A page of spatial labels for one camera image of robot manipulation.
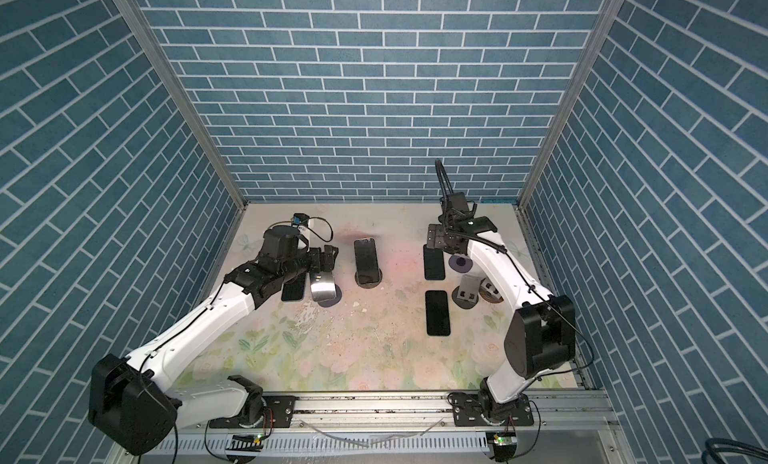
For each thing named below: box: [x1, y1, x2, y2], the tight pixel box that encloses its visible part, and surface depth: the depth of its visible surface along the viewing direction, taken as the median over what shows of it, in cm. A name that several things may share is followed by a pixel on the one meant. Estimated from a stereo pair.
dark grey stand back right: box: [452, 274, 481, 309], surface depth 93 cm
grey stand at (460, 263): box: [448, 255, 473, 273], surface depth 104 cm
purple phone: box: [310, 271, 336, 301], surface depth 91 cm
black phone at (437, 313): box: [425, 290, 451, 337], surface depth 93 cm
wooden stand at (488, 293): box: [479, 278, 504, 304], surface depth 93 cm
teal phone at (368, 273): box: [354, 237, 382, 289], surface depth 95 cm
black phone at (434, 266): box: [423, 244, 446, 280], surface depth 105 cm
